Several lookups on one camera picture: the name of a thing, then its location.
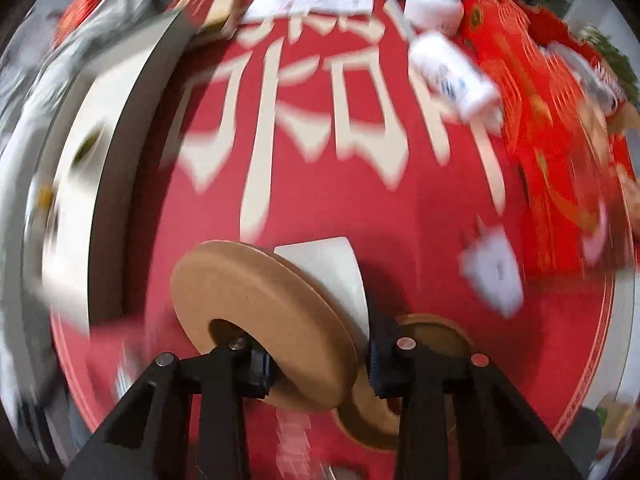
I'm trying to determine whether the small white printed box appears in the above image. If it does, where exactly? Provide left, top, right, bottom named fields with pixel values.
left=460, top=227, right=525, bottom=320

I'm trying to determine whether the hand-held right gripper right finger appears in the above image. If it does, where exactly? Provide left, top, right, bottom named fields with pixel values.
left=367, top=320, right=583, bottom=480

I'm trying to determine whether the brown paper tape roll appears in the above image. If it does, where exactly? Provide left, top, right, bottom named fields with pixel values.
left=331, top=312, right=473, bottom=451
left=170, top=240, right=360, bottom=413

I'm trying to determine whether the grey shallow tray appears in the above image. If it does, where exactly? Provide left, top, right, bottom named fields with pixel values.
left=20, top=7, right=201, bottom=341

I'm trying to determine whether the white jar teal lid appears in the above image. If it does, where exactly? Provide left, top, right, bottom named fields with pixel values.
left=402, top=0, right=466, bottom=38

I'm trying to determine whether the white tape roll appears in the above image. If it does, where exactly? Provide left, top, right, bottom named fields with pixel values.
left=272, top=236, right=372, bottom=356

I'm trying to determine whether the red gift box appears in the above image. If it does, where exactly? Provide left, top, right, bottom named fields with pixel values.
left=460, top=0, right=640, bottom=281

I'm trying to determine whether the green potted plant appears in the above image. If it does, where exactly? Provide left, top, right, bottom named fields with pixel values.
left=580, top=25, right=640, bottom=91

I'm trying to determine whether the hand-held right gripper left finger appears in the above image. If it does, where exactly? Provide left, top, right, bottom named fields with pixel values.
left=62, top=337, right=273, bottom=480

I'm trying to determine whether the round red printed rug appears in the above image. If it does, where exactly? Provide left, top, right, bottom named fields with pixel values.
left=50, top=0, right=618, bottom=480

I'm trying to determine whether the red cushion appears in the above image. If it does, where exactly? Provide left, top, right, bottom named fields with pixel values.
left=52, top=0, right=108, bottom=43

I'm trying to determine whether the white pill bottle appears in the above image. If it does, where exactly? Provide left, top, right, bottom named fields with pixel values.
left=407, top=30, right=503, bottom=123

